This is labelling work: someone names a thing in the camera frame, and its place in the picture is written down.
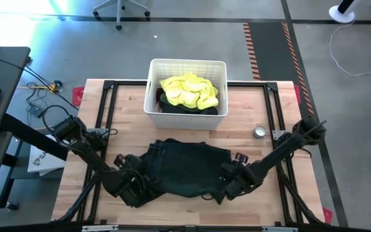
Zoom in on white printed cardboard box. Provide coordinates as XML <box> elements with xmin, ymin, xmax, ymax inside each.
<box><xmin>27</xmin><ymin>133</ymin><xmax>70</xmax><ymax>177</ymax></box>

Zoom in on black desk support beam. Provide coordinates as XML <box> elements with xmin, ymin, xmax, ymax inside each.
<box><xmin>0</xmin><ymin>113</ymin><xmax>70</xmax><ymax>161</ymax></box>

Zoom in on white round fan base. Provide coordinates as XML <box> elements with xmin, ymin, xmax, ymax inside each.
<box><xmin>328</xmin><ymin>0</ymin><xmax>362</xmax><ymax>24</ymax></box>

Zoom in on black desk cables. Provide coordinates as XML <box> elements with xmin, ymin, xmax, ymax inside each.
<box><xmin>0</xmin><ymin>41</ymin><xmax>80</xmax><ymax>112</ymax></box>

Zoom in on white plastic laundry basket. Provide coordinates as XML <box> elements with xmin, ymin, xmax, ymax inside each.
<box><xmin>143</xmin><ymin>58</ymin><xmax>229</xmax><ymax>131</ymax></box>

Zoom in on black aluminium table frame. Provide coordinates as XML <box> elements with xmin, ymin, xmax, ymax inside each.
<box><xmin>55</xmin><ymin>79</ymin><xmax>327</xmax><ymax>226</ymax></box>

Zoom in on dark green garment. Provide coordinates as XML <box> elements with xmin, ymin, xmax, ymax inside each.
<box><xmin>158</xmin><ymin>92</ymin><xmax>219</xmax><ymax>116</ymax></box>

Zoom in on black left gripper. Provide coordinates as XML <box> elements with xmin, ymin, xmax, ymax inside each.
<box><xmin>113</xmin><ymin>153</ymin><xmax>154</xmax><ymax>189</ymax></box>

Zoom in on black power adapter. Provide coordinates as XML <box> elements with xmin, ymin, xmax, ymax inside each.
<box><xmin>27</xmin><ymin>104</ymin><xmax>46</xmax><ymax>119</ymax></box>

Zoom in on grey office chair base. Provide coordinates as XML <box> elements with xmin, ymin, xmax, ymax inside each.
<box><xmin>92</xmin><ymin>0</ymin><xmax>151</xmax><ymax>32</ymax></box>

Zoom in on neon yellow shirt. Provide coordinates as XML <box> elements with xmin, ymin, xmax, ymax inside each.
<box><xmin>158</xmin><ymin>73</ymin><xmax>220</xmax><ymax>110</ymax></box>

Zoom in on small round metal tin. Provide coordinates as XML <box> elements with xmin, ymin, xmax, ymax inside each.
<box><xmin>253</xmin><ymin>125</ymin><xmax>267</xmax><ymax>139</ymax></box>

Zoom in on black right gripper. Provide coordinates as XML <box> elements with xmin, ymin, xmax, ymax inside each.
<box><xmin>218</xmin><ymin>152</ymin><xmax>251</xmax><ymax>196</ymax></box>

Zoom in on white floor cable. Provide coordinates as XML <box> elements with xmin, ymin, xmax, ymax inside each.
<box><xmin>328</xmin><ymin>14</ymin><xmax>371</xmax><ymax>78</ymax></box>

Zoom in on orange black hazard tape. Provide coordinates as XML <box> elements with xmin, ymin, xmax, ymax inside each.
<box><xmin>281</xmin><ymin>21</ymin><xmax>313</xmax><ymax>113</ymax></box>
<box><xmin>242</xmin><ymin>22</ymin><xmax>261</xmax><ymax>81</ymax></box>

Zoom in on dark blue jeans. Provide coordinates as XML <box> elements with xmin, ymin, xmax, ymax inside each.
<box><xmin>133</xmin><ymin>138</ymin><xmax>238</xmax><ymax>208</ymax></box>

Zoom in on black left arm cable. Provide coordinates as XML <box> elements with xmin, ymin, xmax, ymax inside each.
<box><xmin>41</xmin><ymin>104</ymin><xmax>71</xmax><ymax>133</ymax></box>

